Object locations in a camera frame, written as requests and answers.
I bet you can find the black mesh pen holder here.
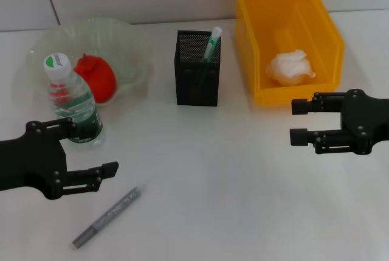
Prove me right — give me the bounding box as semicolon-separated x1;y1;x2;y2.
174;30;222;107

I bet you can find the white paper ball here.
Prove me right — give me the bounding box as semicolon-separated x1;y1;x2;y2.
266;49;316;88

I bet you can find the green utility knife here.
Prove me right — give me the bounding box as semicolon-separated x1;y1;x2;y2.
196;26;223;93

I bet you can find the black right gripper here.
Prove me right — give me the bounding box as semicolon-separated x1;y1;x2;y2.
289;88;389;156

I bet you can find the yellow plastic bin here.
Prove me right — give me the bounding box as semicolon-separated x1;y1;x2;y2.
233;0;346;106

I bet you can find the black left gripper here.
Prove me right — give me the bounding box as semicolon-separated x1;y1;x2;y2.
0;116;120;200

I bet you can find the green glass fruit plate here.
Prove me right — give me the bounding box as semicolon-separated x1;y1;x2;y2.
26;17;154;103

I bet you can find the clear plastic water bottle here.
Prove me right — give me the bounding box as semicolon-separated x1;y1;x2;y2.
43;52;104;146

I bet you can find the grey marker pen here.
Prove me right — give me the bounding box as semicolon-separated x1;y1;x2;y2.
70;184;148;250

